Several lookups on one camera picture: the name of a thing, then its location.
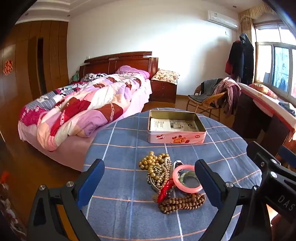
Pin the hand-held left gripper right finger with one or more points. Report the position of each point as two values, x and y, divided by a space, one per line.
209 183

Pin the folded grey clothes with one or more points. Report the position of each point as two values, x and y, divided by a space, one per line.
288 107

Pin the green cloth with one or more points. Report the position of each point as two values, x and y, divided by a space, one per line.
75 76

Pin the red paper decoration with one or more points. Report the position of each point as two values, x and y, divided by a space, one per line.
7 67

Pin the grey garment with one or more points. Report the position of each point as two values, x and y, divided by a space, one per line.
210 85

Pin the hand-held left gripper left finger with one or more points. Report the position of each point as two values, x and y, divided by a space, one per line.
91 183

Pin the pink pillow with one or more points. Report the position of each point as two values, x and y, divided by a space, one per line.
131 70

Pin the pink bangle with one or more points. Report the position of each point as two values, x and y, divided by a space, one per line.
177 179

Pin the printed paper sheet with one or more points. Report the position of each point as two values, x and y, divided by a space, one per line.
171 124

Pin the green jade bangle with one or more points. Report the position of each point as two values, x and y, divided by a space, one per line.
182 177

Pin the blue plaid tablecloth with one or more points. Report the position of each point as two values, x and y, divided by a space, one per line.
129 148

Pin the red tassel charm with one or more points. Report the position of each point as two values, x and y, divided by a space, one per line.
165 188

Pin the dark wooden desk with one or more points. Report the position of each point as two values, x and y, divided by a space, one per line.
249 118

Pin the pink patchwork quilt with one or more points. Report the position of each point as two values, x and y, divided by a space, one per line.
87 104

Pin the floral patterned cloth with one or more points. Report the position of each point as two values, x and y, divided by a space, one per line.
9 208

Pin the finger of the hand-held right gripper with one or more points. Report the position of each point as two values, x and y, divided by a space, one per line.
259 153
288 154

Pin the wooden wardrobe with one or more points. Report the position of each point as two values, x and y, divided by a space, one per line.
53 58

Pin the yellow curtain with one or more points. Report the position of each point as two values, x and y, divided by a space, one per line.
248 20

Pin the pink metal tin box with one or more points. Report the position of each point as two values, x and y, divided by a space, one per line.
175 138

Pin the window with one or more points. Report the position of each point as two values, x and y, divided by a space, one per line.
281 67

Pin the pink floral cushion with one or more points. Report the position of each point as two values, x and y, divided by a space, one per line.
263 90

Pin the red hanging garment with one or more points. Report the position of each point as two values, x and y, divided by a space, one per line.
228 67

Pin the wicker chair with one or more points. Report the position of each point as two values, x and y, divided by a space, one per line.
198 100

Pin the black and white cloth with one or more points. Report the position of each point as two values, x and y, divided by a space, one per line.
94 76

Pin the black hanging coat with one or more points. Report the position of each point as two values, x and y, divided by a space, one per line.
248 60

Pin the pink plaid garment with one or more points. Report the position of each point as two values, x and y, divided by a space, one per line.
230 92

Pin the floral pillow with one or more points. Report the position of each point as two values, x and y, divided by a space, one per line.
165 76

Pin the wooden bed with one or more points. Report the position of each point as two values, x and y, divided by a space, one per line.
120 61

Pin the white air conditioner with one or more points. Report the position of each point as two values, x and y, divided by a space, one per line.
222 19

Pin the dark hanging jacket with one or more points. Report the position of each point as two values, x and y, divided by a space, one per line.
236 58

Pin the wooden nightstand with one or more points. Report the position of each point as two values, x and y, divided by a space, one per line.
163 91

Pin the person's right hand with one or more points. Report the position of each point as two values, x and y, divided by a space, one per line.
277 223

